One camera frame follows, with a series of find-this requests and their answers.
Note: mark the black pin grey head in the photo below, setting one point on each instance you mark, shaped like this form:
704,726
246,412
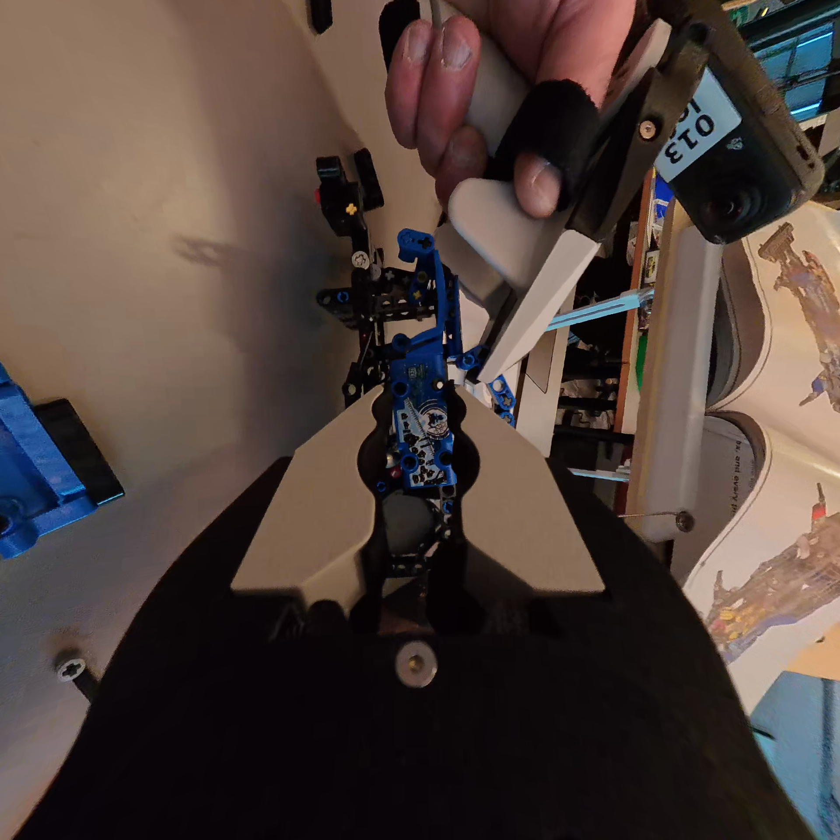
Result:
69,669

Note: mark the open instruction booklet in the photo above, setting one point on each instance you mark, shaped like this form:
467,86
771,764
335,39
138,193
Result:
787,459

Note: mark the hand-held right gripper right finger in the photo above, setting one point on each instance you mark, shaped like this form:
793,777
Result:
531,525

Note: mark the grey desk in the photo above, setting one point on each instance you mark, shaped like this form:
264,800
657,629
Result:
164,295

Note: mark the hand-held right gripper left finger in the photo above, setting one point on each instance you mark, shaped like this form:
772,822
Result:
308,525

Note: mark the long black beam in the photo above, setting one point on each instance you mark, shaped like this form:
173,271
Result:
320,16

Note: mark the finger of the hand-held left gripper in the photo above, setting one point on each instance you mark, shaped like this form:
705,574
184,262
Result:
538,302

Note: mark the short black beam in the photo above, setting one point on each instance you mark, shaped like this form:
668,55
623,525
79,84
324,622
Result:
369,177

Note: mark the blue panel piece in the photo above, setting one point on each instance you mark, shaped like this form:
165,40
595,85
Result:
33,459

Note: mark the toy truck model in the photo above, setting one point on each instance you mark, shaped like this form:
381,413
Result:
420,420

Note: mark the person's left hand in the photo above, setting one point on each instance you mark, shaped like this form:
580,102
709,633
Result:
558,39

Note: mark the white book stand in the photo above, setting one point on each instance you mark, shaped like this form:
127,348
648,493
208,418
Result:
676,394

